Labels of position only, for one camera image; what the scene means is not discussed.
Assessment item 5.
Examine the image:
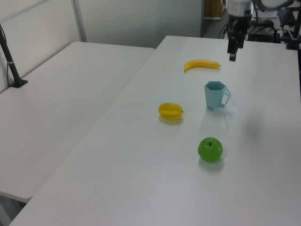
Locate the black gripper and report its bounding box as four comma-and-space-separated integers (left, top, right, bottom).
226, 14, 250, 62

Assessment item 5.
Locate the light blue hexagonal mug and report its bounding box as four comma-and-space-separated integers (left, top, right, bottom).
204, 81, 232, 112

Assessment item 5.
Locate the black electronics equipment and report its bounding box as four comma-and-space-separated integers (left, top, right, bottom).
246, 16, 287, 43

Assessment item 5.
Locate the yellow toy banana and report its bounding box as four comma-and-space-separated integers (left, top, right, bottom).
183, 59, 222, 73

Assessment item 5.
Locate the yellow toy starfruit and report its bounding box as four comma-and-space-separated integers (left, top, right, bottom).
158, 103, 184, 121

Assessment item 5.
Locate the green toy apple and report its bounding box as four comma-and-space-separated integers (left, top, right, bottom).
197, 137, 223, 163

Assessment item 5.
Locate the black pole with base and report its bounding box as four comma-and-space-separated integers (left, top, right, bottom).
0, 23, 29, 89

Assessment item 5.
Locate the black camera clamp stand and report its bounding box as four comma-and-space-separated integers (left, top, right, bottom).
285, 6, 301, 50

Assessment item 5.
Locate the grey partition frame post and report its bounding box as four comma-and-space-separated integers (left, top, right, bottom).
72, 0, 88, 43

